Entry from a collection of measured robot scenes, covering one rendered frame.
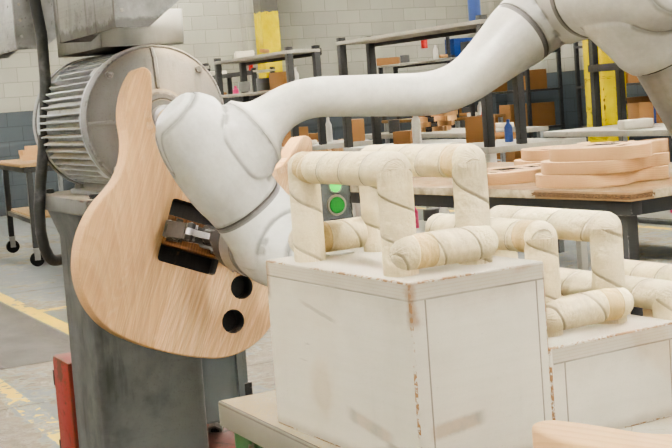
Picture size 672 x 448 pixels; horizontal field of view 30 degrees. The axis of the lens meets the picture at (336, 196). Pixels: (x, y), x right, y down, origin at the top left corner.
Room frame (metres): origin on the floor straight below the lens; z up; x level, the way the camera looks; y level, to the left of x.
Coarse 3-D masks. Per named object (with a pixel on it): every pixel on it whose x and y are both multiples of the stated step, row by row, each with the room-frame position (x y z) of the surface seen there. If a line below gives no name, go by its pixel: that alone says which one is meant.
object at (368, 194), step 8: (360, 192) 1.29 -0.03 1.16; (368, 192) 1.28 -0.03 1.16; (376, 192) 1.28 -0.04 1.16; (360, 200) 1.29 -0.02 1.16; (368, 200) 1.28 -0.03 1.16; (376, 200) 1.28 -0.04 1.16; (368, 208) 1.28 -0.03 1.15; (376, 208) 1.28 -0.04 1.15; (368, 216) 1.28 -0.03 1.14; (376, 216) 1.28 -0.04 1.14; (368, 224) 1.28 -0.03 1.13; (376, 224) 1.28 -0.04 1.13; (368, 232) 1.28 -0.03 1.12; (376, 232) 1.28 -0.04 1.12; (368, 240) 1.28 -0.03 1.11; (376, 240) 1.28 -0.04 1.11; (368, 248) 1.28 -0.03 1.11; (376, 248) 1.28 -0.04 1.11
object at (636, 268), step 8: (624, 264) 1.42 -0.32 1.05; (632, 264) 1.42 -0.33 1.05; (640, 264) 1.41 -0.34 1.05; (648, 264) 1.40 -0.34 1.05; (656, 264) 1.39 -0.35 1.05; (664, 264) 1.38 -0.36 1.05; (632, 272) 1.41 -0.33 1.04; (640, 272) 1.40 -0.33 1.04; (648, 272) 1.39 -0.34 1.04; (656, 272) 1.38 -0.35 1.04; (664, 272) 1.37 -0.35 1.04
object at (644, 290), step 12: (564, 276) 1.39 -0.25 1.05; (576, 276) 1.37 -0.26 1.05; (588, 276) 1.36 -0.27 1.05; (564, 288) 1.38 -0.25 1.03; (576, 288) 1.37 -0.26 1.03; (588, 288) 1.35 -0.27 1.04; (636, 288) 1.29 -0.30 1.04; (648, 288) 1.27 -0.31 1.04; (660, 288) 1.26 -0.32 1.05; (636, 300) 1.29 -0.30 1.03; (648, 300) 1.27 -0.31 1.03
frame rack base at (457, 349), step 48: (288, 288) 1.24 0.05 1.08; (336, 288) 1.16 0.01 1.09; (384, 288) 1.09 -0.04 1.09; (432, 288) 1.06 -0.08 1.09; (480, 288) 1.09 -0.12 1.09; (528, 288) 1.12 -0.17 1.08; (288, 336) 1.25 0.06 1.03; (336, 336) 1.17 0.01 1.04; (384, 336) 1.09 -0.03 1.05; (432, 336) 1.06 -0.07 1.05; (480, 336) 1.09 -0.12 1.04; (528, 336) 1.11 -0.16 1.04; (288, 384) 1.26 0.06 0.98; (336, 384) 1.17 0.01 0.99; (384, 384) 1.10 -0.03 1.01; (432, 384) 1.06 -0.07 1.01; (480, 384) 1.09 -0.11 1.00; (528, 384) 1.11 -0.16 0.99; (336, 432) 1.18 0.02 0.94; (384, 432) 1.10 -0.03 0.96; (432, 432) 1.06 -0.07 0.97; (480, 432) 1.08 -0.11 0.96; (528, 432) 1.11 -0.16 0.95
